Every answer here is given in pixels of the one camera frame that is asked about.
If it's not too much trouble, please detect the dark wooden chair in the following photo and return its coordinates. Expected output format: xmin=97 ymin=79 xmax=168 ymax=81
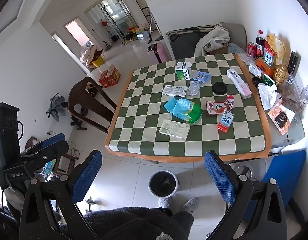
xmin=67 ymin=76 xmax=117 ymax=133

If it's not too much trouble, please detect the yellow bin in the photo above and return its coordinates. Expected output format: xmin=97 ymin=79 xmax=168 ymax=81
xmin=92 ymin=56 xmax=105 ymax=68

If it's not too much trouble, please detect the red soda can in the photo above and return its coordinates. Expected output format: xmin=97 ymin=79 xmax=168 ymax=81
xmin=247 ymin=42 xmax=257 ymax=57

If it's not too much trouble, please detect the dark fleece clothing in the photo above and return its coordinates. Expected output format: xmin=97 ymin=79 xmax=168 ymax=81
xmin=85 ymin=206 xmax=195 ymax=240

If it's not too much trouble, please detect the black folding cot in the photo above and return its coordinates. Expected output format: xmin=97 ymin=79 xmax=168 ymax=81
xmin=166 ymin=25 xmax=219 ymax=61

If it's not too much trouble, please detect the blue red drink carton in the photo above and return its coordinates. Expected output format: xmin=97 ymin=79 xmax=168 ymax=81
xmin=217 ymin=111 xmax=235 ymax=133

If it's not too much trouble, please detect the black dumbbell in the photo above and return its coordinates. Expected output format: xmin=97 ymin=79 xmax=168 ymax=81
xmin=85 ymin=197 xmax=98 ymax=212

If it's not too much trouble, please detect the blue snack wrapper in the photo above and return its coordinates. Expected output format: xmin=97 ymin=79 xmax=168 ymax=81
xmin=193 ymin=71 xmax=211 ymax=83

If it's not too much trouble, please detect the clear plastic snack bag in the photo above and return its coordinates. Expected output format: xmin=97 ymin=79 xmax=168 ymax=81
xmin=279 ymin=74 xmax=304 ymax=113

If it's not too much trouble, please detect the gold jar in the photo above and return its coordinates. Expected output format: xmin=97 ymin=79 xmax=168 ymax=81
xmin=273 ymin=65 xmax=291 ymax=86

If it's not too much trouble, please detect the silver blister pack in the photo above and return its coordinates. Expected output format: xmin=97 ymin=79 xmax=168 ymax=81
xmin=188 ymin=81 xmax=201 ymax=97

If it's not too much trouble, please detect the red white snack packet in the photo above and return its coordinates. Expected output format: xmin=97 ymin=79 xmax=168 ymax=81
xmin=206 ymin=100 xmax=228 ymax=115

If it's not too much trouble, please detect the grey padded chair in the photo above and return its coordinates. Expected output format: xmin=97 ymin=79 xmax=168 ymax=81
xmin=219 ymin=23 xmax=248 ymax=53

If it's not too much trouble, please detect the blue green plastic bag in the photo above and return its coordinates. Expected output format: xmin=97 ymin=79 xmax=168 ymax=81
xmin=164 ymin=97 xmax=203 ymax=124

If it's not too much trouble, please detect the black round lid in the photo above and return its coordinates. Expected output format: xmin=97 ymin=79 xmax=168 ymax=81
xmin=212 ymin=82 xmax=228 ymax=95

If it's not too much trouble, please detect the red cardboard box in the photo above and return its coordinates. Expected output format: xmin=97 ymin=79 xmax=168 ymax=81
xmin=99 ymin=70 xmax=111 ymax=87
xmin=106 ymin=64 xmax=121 ymax=87

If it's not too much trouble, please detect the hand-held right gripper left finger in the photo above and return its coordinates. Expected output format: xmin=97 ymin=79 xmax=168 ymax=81
xmin=19 ymin=149 xmax=103 ymax=240

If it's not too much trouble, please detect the clear glass bottle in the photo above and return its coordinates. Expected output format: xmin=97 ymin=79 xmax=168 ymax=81
xmin=299 ymin=74 xmax=308 ymax=110

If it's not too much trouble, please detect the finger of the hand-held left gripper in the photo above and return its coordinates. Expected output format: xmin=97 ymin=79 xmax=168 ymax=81
xmin=20 ymin=133 xmax=66 ymax=156
xmin=21 ymin=141 xmax=70 ymax=167

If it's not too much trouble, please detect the beige jacket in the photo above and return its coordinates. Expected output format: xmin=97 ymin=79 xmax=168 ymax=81
xmin=194 ymin=25 xmax=231 ymax=57

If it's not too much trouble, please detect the black coat rack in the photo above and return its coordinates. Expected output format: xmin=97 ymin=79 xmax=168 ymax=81
xmin=99 ymin=1 xmax=124 ymax=47

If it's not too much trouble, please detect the orange white snack bag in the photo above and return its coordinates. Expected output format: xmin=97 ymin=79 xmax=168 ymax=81
xmin=268 ymin=99 xmax=296 ymax=134

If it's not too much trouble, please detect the small red white carton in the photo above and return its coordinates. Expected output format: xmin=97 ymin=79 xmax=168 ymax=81
xmin=223 ymin=95 xmax=235 ymax=112

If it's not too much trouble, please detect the yellow snack bag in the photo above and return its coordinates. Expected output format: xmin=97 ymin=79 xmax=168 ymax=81
xmin=266 ymin=34 xmax=287 ymax=65

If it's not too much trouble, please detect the cola bottle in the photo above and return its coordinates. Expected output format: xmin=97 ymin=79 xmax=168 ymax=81
xmin=255 ymin=30 xmax=265 ymax=58

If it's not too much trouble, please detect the orange box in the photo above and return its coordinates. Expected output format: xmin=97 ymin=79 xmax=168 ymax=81
xmin=256 ymin=57 xmax=279 ymax=77

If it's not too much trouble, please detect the white printed leaflet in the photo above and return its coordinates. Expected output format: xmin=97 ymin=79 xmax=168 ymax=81
xmin=159 ymin=119 xmax=191 ymax=139
xmin=162 ymin=85 xmax=188 ymax=97

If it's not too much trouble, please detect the pile of white clothes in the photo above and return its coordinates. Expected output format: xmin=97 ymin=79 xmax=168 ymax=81
xmin=80 ymin=44 xmax=103 ymax=67

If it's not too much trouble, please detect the green white checkered tablecloth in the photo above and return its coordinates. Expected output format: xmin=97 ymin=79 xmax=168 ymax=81
xmin=104 ymin=53 xmax=272 ymax=162

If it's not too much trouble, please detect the pink suitcase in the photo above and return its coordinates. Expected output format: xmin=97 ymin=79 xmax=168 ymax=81
xmin=147 ymin=43 xmax=169 ymax=64

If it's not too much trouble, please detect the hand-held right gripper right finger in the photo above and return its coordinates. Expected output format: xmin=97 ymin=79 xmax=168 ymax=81
xmin=205 ymin=151 xmax=287 ymax=240

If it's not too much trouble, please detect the crumpled white tissue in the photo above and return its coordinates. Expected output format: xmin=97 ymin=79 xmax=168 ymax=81
xmin=258 ymin=84 xmax=282 ymax=110

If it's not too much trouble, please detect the grey cloth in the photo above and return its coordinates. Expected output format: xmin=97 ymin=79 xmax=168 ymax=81
xmin=46 ymin=93 xmax=68 ymax=122

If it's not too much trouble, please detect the long white pink box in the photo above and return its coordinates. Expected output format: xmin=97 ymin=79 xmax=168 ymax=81
xmin=226 ymin=69 xmax=252 ymax=99

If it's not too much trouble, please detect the small green box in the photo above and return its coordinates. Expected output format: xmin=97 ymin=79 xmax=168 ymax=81
xmin=263 ymin=74 xmax=277 ymax=88

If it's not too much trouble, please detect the black rectangular box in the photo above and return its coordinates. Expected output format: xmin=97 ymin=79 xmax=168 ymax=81
xmin=288 ymin=52 xmax=301 ymax=74

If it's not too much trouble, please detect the round black trash bin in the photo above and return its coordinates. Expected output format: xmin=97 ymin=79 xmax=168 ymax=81
xmin=148 ymin=170 xmax=179 ymax=198

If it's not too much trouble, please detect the blue white milk carton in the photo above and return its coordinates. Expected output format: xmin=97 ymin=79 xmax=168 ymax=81
xmin=264 ymin=49 xmax=276 ymax=67

